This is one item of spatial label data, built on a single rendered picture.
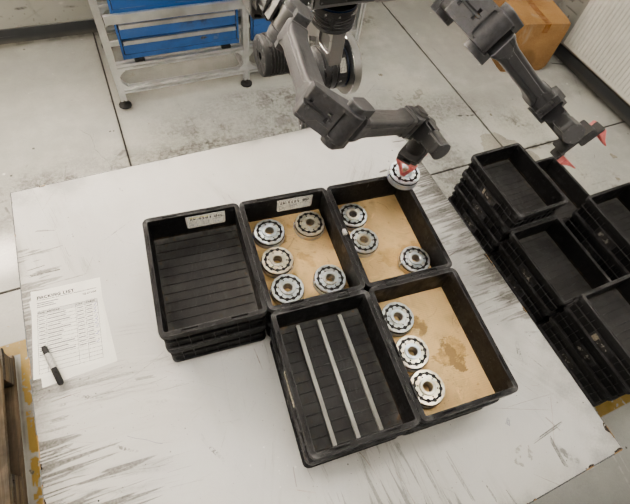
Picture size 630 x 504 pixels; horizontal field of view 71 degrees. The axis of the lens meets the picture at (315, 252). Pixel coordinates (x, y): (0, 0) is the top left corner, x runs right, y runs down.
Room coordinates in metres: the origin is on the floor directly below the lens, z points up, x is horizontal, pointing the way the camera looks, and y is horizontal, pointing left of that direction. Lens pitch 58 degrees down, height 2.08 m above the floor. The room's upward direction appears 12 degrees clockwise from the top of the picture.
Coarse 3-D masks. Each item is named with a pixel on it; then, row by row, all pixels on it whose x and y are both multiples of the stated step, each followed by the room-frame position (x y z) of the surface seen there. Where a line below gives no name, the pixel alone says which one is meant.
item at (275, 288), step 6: (282, 276) 0.66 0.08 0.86; (288, 276) 0.66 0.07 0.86; (294, 276) 0.67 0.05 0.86; (276, 282) 0.63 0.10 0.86; (294, 282) 0.64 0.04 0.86; (300, 282) 0.65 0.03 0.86; (276, 288) 0.61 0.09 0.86; (300, 288) 0.63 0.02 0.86; (276, 294) 0.59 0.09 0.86; (282, 294) 0.60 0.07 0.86; (294, 294) 0.60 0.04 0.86; (300, 294) 0.61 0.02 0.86; (282, 300) 0.58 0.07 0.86; (288, 300) 0.58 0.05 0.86; (294, 300) 0.58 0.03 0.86
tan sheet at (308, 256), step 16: (256, 224) 0.85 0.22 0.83; (288, 224) 0.88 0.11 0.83; (288, 240) 0.81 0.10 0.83; (304, 240) 0.83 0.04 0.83; (320, 240) 0.84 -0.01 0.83; (304, 256) 0.76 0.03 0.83; (320, 256) 0.78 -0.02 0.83; (336, 256) 0.79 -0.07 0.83; (304, 272) 0.71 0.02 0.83; (304, 288) 0.65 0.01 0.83
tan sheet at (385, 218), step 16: (368, 208) 1.02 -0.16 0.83; (384, 208) 1.03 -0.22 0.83; (400, 208) 1.05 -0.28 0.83; (368, 224) 0.95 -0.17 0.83; (384, 224) 0.96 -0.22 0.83; (400, 224) 0.98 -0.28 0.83; (384, 240) 0.89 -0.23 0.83; (400, 240) 0.91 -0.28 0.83; (416, 240) 0.92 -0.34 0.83; (384, 256) 0.83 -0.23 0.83; (368, 272) 0.75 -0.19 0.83; (384, 272) 0.77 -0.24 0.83; (400, 272) 0.78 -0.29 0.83
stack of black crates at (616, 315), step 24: (600, 288) 1.04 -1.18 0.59; (624, 288) 1.12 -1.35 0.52; (576, 312) 0.96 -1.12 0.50; (600, 312) 1.00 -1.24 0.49; (624, 312) 1.02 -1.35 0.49; (552, 336) 0.94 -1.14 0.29; (576, 336) 0.89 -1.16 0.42; (600, 336) 0.86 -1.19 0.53; (624, 336) 0.90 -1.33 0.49; (576, 360) 0.83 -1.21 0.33; (600, 360) 0.79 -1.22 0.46; (624, 360) 0.76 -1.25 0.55; (600, 384) 0.72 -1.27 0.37; (624, 384) 0.70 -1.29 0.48
